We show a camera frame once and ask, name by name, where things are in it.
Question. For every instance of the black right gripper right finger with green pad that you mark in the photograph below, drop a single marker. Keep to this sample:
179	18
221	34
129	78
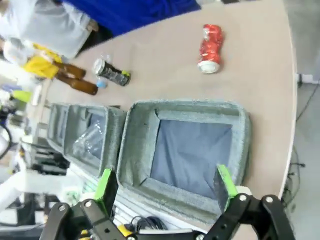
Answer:
250	215

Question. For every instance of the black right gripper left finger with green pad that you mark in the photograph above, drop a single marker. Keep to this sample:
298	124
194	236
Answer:
100	215

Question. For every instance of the large grey fabric basket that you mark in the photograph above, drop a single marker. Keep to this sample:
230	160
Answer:
183	150

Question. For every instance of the black can silver top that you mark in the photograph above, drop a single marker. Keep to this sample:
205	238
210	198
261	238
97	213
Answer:
112	73

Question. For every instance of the crushed red soda can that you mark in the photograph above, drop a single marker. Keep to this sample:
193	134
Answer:
210	47

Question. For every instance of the crushed clear plastic bottle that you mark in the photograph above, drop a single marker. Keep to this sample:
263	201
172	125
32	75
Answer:
88	141

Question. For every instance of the brown glass bottle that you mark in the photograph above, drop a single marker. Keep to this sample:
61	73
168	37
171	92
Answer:
71	70
81	86

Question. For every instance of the clear plastic bottle blue cap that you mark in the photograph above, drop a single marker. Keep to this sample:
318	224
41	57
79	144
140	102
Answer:
101	82

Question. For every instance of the yellow cloth bag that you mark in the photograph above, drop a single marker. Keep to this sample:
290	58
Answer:
42	63

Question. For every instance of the person in grey shirt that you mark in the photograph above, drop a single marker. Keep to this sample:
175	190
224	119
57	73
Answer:
42	25

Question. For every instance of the person in blue top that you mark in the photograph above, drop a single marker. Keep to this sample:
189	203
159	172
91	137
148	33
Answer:
130	12

